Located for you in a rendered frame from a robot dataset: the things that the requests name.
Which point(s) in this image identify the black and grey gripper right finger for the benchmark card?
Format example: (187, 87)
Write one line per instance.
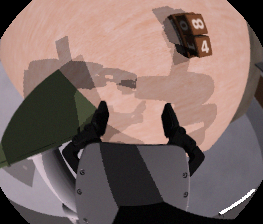
(177, 135)

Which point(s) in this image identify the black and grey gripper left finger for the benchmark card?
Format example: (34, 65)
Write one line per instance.
(91, 132)

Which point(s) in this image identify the brown number cube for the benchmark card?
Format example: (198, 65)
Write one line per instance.
(192, 24)
(199, 45)

